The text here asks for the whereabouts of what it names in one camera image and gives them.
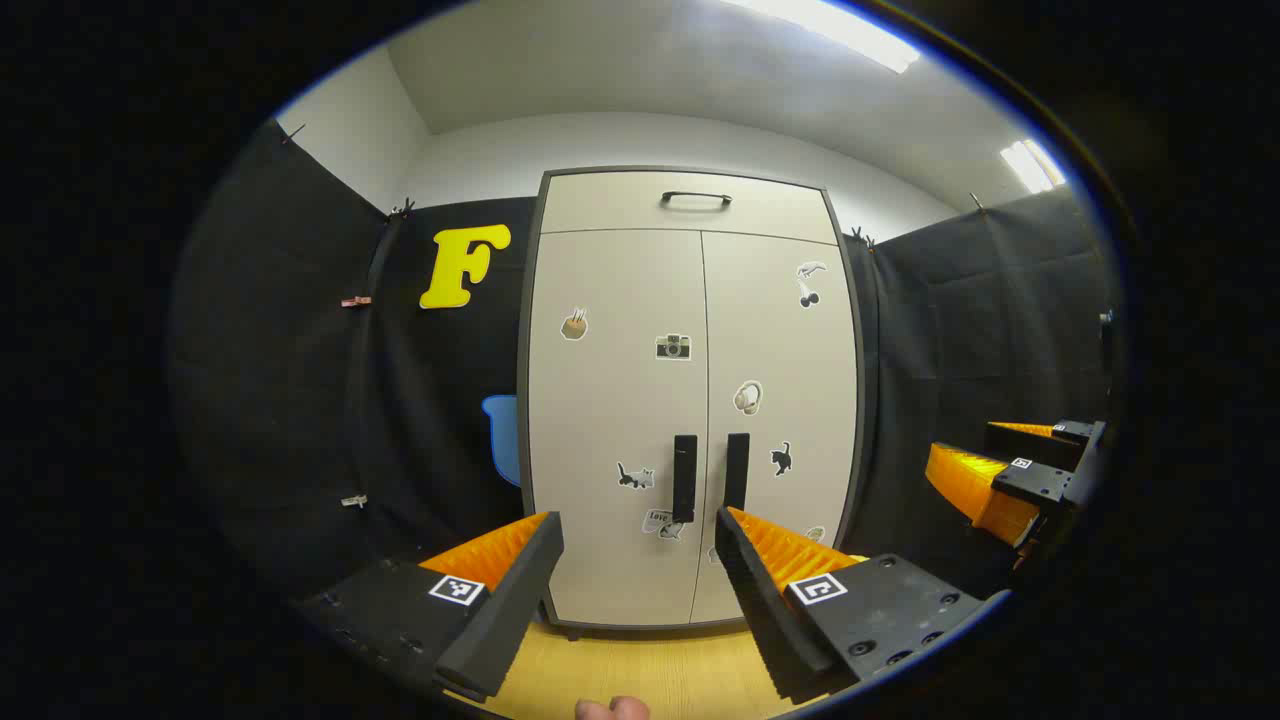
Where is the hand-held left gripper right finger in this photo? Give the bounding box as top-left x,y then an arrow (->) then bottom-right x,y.
714,506 -> 1011,706

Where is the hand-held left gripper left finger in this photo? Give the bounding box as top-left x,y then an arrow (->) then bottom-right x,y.
290,511 -> 565,703

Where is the black door handle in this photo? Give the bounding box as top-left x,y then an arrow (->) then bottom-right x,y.
673,434 -> 698,524
725,433 -> 751,511

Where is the beige cabinet door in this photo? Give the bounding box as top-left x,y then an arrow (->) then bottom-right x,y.
528,229 -> 711,628
690,231 -> 859,626

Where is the beige double-door shoe cabinet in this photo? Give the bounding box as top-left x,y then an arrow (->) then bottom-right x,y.
517,166 -> 869,641

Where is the short ceiling light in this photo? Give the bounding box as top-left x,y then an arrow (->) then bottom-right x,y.
1000,138 -> 1067,194

